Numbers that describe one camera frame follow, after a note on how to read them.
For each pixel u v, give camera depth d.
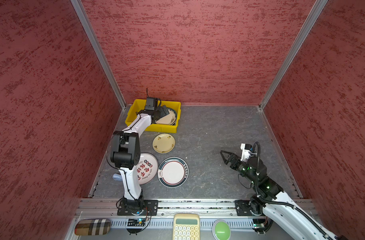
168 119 1.07
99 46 0.87
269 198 0.56
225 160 0.70
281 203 0.52
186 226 0.68
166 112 0.92
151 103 0.77
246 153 0.71
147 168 0.87
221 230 0.67
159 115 0.90
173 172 0.86
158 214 0.73
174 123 1.03
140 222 0.70
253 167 0.59
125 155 0.52
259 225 0.70
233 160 0.69
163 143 0.98
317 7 0.71
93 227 0.67
